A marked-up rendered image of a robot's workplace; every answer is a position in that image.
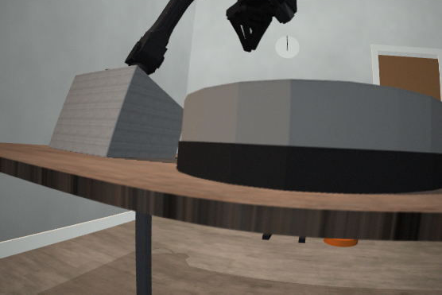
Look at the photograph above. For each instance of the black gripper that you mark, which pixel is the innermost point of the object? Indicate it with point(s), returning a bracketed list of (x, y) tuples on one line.
[(253, 15)]

